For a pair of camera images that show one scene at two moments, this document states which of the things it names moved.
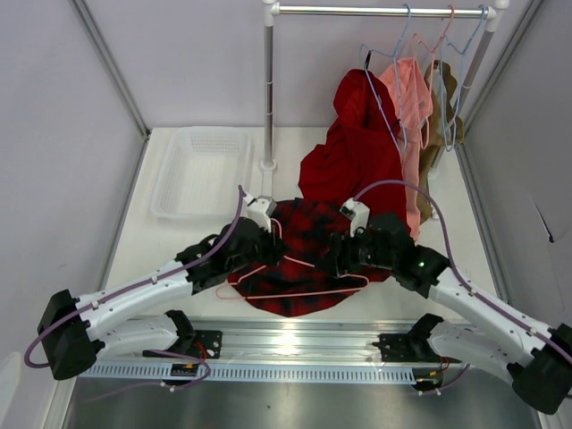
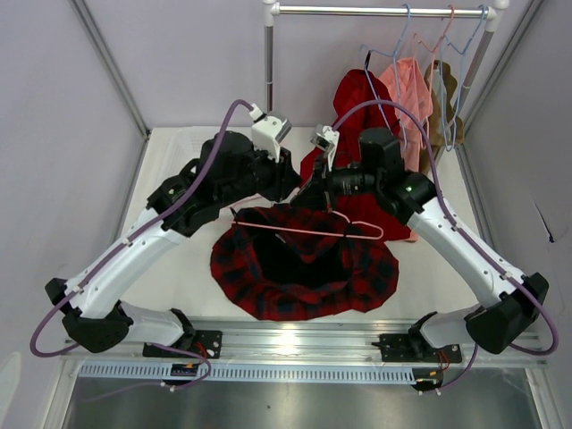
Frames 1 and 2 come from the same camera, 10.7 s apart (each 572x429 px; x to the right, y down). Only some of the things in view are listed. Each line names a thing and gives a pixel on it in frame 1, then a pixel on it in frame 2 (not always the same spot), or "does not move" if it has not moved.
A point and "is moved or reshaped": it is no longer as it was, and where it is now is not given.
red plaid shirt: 299,283 is moved or reshaped
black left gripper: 276,248 -> 283,177
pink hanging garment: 408,96 does not move
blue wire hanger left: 363,46 does not move
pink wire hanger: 281,231 is moved or reshaped
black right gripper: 341,254 -> 322,184
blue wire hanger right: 461,82 does not move
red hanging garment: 362,155 does not move
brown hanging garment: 444,126 does not move
